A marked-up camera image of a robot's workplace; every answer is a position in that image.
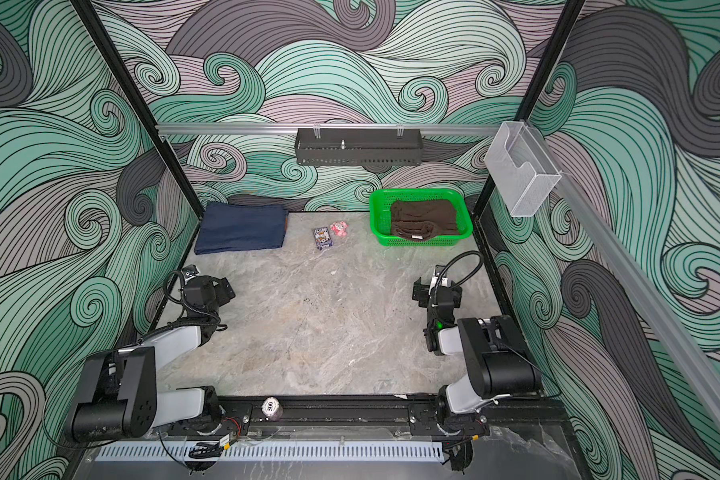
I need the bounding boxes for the dark blue denim jeans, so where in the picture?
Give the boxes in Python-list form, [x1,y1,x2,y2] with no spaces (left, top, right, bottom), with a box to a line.
[194,202,289,255]

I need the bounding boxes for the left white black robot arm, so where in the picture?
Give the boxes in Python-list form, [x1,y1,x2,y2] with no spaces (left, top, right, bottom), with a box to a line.
[63,266,235,444]

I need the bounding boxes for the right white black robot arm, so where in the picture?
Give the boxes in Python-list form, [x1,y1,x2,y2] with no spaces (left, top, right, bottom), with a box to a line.
[412,250,543,434]

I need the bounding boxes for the brown folded trousers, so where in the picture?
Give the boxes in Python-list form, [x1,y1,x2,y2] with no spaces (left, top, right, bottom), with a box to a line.
[390,199,460,242]

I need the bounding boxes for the green plastic basket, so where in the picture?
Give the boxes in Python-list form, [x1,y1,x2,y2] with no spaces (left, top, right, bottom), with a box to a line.
[369,188,473,247]

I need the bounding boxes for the pink plush toy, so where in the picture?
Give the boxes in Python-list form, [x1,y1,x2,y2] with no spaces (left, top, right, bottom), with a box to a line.
[330,221,348,237]

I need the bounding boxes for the blue playing card box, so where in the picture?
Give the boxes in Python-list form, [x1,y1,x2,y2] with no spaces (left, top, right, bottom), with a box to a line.
[312,227,333,251]

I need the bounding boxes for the round silver knob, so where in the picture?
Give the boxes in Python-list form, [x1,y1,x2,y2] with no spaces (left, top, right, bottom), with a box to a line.
[261,397,284,421]

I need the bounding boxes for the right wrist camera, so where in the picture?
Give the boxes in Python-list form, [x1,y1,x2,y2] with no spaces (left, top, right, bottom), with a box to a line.
[430,264,449,289]

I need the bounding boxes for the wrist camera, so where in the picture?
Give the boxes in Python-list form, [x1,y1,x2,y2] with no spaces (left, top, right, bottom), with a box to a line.
[430,264,449,289]
[181,265,200,282]

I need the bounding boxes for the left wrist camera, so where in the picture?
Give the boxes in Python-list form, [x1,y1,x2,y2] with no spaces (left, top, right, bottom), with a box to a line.
[181,265,200,282]

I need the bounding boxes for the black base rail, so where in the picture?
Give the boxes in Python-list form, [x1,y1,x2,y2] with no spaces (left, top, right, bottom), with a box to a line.
[83,394,568,437]

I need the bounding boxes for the clear plastic wall bin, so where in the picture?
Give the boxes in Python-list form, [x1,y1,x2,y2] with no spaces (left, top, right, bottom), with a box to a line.
[484,121,562,218]

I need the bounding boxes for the aluminium back wall rail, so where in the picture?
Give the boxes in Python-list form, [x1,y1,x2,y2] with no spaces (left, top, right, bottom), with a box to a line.
[155,122,500,137]

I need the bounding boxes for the aluminium wall rail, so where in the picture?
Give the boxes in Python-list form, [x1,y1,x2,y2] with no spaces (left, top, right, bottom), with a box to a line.
[532,120,720,432]
[155,122,500,137]

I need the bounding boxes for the white slotted cable duct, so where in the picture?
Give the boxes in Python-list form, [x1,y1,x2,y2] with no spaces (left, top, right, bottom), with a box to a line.
[95,440,445,463]

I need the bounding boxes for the black perforated wall shelf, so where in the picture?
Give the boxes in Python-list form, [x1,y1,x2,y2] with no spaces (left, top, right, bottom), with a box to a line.
[294,129,424,168]

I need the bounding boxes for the aluminium right wall rail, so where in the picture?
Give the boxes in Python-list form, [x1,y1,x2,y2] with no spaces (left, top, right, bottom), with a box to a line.
[532,120,720,432]

